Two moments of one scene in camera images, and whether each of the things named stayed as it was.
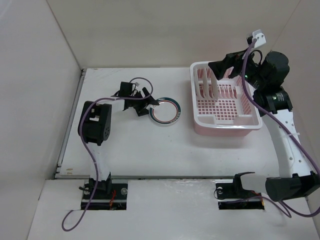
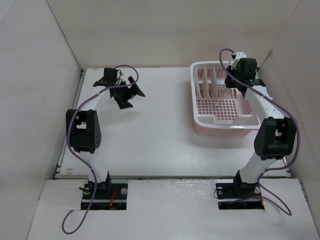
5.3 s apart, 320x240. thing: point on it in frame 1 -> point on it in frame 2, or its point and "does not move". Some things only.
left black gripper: x=141 y=110 -> x=124 y=103
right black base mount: x=233 y=196 does not move
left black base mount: x=107 y=196 does not move
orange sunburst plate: x=200 y=75 -> x=205 y=83
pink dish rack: x=227 y=107 does not move
